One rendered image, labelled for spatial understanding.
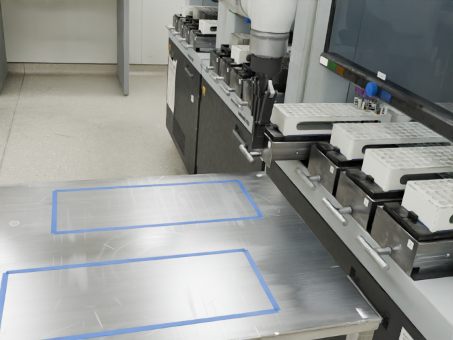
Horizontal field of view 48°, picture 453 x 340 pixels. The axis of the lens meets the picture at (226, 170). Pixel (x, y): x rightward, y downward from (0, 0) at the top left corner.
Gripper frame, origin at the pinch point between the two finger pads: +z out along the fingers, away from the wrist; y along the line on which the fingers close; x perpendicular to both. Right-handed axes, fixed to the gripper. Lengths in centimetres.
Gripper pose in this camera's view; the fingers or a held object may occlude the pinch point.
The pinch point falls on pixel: (257, 135)
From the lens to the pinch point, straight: 129.8
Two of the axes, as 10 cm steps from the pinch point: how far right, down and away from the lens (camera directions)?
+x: -9.6, 0.4, -2.8
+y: -2.7, -4.3, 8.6
